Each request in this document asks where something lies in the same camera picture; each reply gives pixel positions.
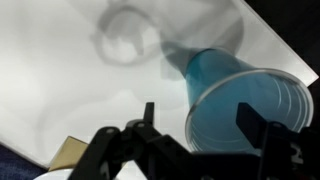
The small white paper plate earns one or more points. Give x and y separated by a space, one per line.
62 174

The small brown paper piece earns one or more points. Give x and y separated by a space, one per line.
68 154

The dark blue cloth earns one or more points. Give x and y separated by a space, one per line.
15 167

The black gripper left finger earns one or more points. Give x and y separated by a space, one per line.
111 148

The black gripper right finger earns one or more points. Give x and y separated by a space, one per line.
285 154

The blue plastic cup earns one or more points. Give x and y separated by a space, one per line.
219 86

